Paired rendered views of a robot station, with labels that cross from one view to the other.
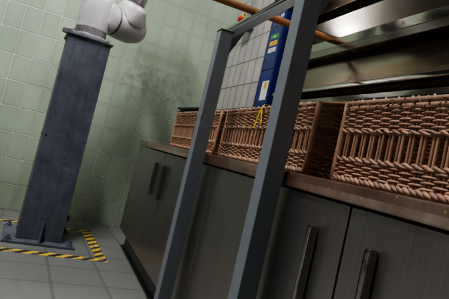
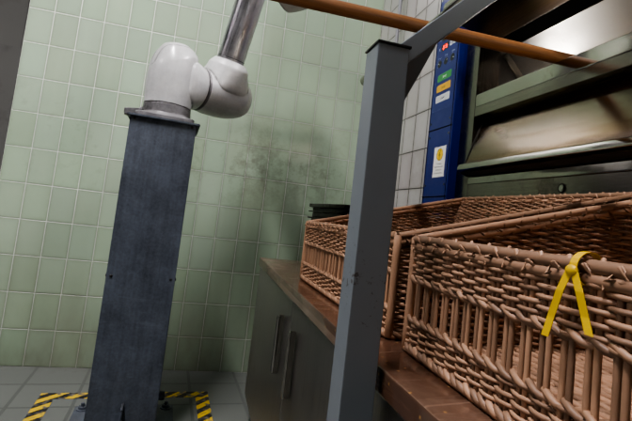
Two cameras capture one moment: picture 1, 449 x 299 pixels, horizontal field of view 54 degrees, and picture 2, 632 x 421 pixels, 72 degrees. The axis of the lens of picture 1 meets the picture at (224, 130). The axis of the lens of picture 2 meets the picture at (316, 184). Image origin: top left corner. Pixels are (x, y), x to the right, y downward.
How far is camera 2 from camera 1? 81 cm
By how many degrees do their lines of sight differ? 7
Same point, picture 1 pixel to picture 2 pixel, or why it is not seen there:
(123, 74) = (233, 162)
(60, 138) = (134, 278)
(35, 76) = (114, 180)
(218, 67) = (383, 141)
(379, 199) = not seen: outside the picture
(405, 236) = not seen: outside the picture
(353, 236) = not seen: outside the picture
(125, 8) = (214, 68)
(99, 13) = (173, 79)
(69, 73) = (137, 177)
